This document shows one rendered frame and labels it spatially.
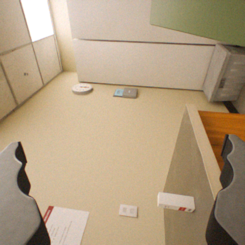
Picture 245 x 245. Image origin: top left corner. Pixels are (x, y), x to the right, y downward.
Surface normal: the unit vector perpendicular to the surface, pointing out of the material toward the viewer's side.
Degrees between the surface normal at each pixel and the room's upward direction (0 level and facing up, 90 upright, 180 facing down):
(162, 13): 41
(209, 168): 90
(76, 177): 90
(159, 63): 90
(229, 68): 96
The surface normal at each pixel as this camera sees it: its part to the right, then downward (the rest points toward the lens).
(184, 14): -0.85, 0.33
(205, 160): 0.02, -0.84
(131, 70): -0.14, 0.58
